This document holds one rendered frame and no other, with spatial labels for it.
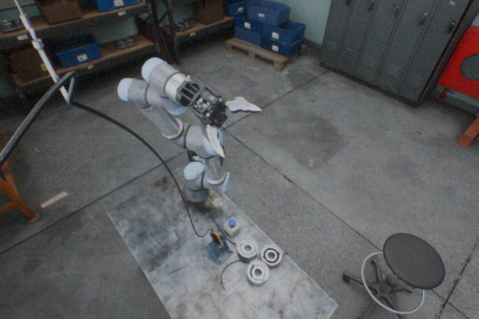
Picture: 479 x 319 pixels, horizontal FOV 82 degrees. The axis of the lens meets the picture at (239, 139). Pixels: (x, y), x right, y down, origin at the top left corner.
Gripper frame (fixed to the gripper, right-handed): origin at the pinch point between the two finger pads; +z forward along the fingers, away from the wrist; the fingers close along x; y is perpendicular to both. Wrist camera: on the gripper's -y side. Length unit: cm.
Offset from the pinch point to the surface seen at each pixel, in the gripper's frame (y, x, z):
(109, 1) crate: -170, 69, -321
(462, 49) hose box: -255, 272, 50
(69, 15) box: -149, 21, -323
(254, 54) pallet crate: -323, 174, -198
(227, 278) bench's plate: -81, -50, 9
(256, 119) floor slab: -258, 67, -98
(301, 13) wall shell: -340, 292, -188
